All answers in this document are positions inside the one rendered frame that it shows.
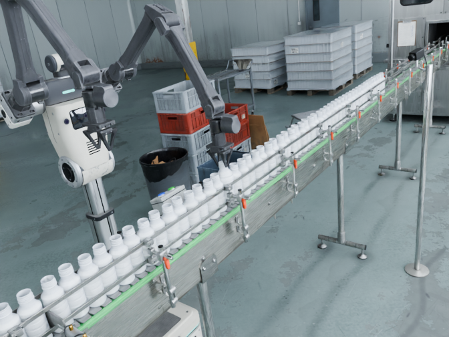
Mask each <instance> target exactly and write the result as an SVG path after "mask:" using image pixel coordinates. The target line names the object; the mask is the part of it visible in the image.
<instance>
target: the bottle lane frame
mask: <svg viewBox="0 0 449 337"><path fill-rule="evenodd" d="M416 74H417V77H420V70H419V69H417V70H416V72H415V73H413V75H412V78H411V84H410V86H411V87H412V88H411V89H410V91H411V93H412V92H413V91H414V90H415V89H416V88H417V87H418V86H419V85H420V83H419V82H420V78H417V77H416ZM416 78H417V82H416ZM404 84H406V85H405V87H408V85H409V76H408V77H407V78H406V79H404V80H403V81H402V83H399V88H397V99H398V100H397V104H399V103H400V102H401V101H402V100H404V99H405V91H406V90H407V89H408V88H405V87H404ZM404 89H405V91H404ZM390 95H391V98H394V97H395V87H393V88H392V89H391V90H390V91H388V92H387V93H386V95H385V96H382V101H381V102H380V113H381V115H380V118H381V119H382V118H383V117H384V116H386V115H387V114H388V113H389V112H390V111H391V110H393V109H394V105H393V104H394V100H391V99H390ZM390 100H391V104H390ZM372 108H373V109H374V110H373V111H374V112H378V100H376V101H375V102H374V103H373V104H371V105H370V106H369V107H367V108H366V109H365V112H361V118H359V131H360V133H359V137H360V138H361V137H362V136H363V135H364V134H365V133H367V132H368V131H369V130H370V129H371V128H373V127H374V126H375V125H376V124H377V123H378V122H377V119H373V118H372V114H373V112H372ZM373 117H374V118H378V116H377V114H373ZM351 125H352V130H356V117H354V118H352V120H350V121H349V122H348V123H346V124H345V125H344V126H342V127H341V128H340V129H339V130H337V133H334V134H333V140H331V152H332V153H333V156H332V158H333V161H336V160H337V159H338V158H339V157H340V156H341V155H342V154H343V153H344V152H345V141H346V140H347V139H348V138H351V146H352V145H353V144H355V143H356V139H355V138H353V137H352V136H356V133H355V131H352V130H351ZM351 131H352V132H353V133H352V136H351ZM323 147H325V152H328V153H329V141H328V137H327V138H326V139H325V140H324V141H322V142H321V143H319V144H318V145H317V146H316V147H315V148H314V149H312V150H311V151H309V152H308V153H307V154H305V155H304V156H302V157H301V161H297V168H295V181H296V183H297V184H298V186H297V191H298V192H299V193H300V192H301V191H302V190H303V189H304V188H305V187H306V186H307V185H308V184H309V183H311V182H312V181H313V180H314V179H315V178H317V177H318V176H319V175H320V174H321V173H322V172H323V171H324V170H325V169H326V168H327V167H329V163H328V161H326V160H329V157H328V154H325V153H324V152H323ZM324 154H325V159H326V160H324V159H323V155H324ZM287 175H289V182H290V183H292V182H293V180H292V170H291V166H289V168H287V169H285V170H284V171H283V172H281V174H279V175H277V177H275V178H274V179H273V180H272V181H270V182H269V183H267V184H265V186H264V187H261V189H259V190H258V191H257V192H256V193H254V194H253V195H251V196H250V198H251V200H250V201H248V200H246V204H247V208H246V209H244V211H245V222H246V224H247V225H248V226H249V228H248V232H249V235H250V236H251V235H252V234H254V233H255V232H256V231H257V230H258V229H259V228H261V227H262V226H263V225H264V224H265V223H266V222H267V221H268V220H269V219H270V218H271V217H273V216H274V215H275V214H276V213H277V212H278V211H280V210H281V209H282V208H283V207H284V206H285V205H286V204H287V203H288V202H289V201H291V200H292V199H293V195H292V192H290V191H289V190H287V184H288V182H287V179H286V176H287ZM299 193H298V194H299ZM237 215H238V216H239V223H240V224H242V221H241V210H240V205H238V206H237V207H236V208H234V209H233V210H232V211H231V212H229V213H228V214H227V215H225V216H224V217H222V219H220V220H219V221H217V222H216V223H215V224H214V225H211V227H209V228H208V229H205V231H204V232H203V233H201V234H198V237H197V238H195V239H192V241H191V242H190V243H189V244H186V246H184V247H183V248H182V249H178V252H177V253H175V254H174V255H171V256H172V257H173V258H174V259H173V260H170V259H169V262H170V269H169V270H168V273H169V276H170V282H171V285H172V286H175V288H176V291H175V293H176V297H177V298H178V301H179V300H180V299H181V298H182V297H183V296H185V295H186V294H187V293H188V292H189V291H190V290H191V289H192V288H193V287H194V286H195V285H196V284H198V283H199V282H200V281H201V280H202V279H201V274H200V265H201V262H203V261H204V260H205V259H206V258H207V257H208V256H210V255H211V254H212V253H213V254H215V255H216V260H217V264H218V265H219V264H220V263H221V262H223V261H224V260H225V259H226V258H227V257H228V256H229V255H230V254H231V253H232V252H233V251H235V250H236V249H237V248H238V247H239V246H240V245H242V244H243V243H244V239H243V238H242V236H243V235H242V234H239V232H237V225H238V223H236V220H235V217H236V216H237ZM147 273H148V275H147V276H145V277H144V278H142V279H140V278H139V280H140V281H139V282H137V283H136V284H134V285H133V286H132V285H130V286H131V288H130V289H128V290H127V291H125V292H121V293H122V295H120V296H119V297H117V298H116V299H115V300H113V299H111V301H112V302H111V303H110V304H108V305H107V306H106V307H101V306H100V307H101V308H102V309H101V310H100V311H99V312H98V313H97V314H95V315H91V314H90V316H91V318H90V319H89V320H87V321H86V322H84V323H83V324H82V323H80V322H79V324H80V326H79V327H78V328H77V329H78V330H80V331H82V332H83V333H86V334H87V335H88V336H90V337H139V335H141V334H142V333H143V332H144V331H145V330H146V329H148V328H149V327H150V326H151V325H152V324H153V323H155V321H157V319H159V318H160V317H161V316H162V315H163V314H164V313H165V312H167V311H168V310H169V309H170V308H171V305H170V304H169V302H168V301H169V297H168V296H166V294H164V292H163V289H162V286H163V285H164V284H163V283H161V280H160V276H161V275H162V274H163V273H164V272H163V268H162V264H161V265H159V266H156V269H154V270H153V271H151V272H147Z"/></svg>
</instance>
